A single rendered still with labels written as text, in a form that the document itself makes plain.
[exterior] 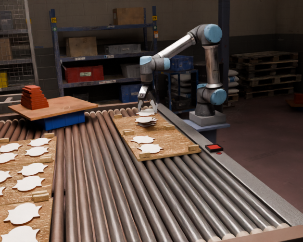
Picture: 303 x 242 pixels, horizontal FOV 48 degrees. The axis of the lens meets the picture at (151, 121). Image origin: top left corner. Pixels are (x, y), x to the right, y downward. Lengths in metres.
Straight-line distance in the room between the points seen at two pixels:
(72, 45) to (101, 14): 1.04
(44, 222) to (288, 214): 0.87
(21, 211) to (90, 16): 5.76
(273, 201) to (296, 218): 0.13
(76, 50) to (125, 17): 1.05
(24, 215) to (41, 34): 5.64
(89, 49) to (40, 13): 1.14
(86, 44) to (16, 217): 5.14
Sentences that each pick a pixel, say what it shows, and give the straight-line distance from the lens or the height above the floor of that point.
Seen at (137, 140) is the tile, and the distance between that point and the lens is 1.99.
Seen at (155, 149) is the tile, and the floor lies 0.94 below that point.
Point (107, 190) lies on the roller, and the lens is 1.49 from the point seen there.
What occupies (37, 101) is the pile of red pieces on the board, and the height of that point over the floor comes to 1.10.
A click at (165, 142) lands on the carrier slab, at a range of 1.96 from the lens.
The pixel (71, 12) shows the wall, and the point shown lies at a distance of 6.84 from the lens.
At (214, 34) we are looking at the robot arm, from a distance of 2.27.
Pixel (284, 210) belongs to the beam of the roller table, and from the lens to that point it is 1.39.
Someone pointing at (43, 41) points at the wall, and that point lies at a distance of 6.80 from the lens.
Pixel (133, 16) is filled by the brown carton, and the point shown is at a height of 1.73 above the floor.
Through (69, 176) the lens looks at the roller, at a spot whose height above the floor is 0.92.
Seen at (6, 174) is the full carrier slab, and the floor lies 0.95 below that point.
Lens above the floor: 1.60
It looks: 16 degrees down
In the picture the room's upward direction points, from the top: 3 degrees counter-clockwise
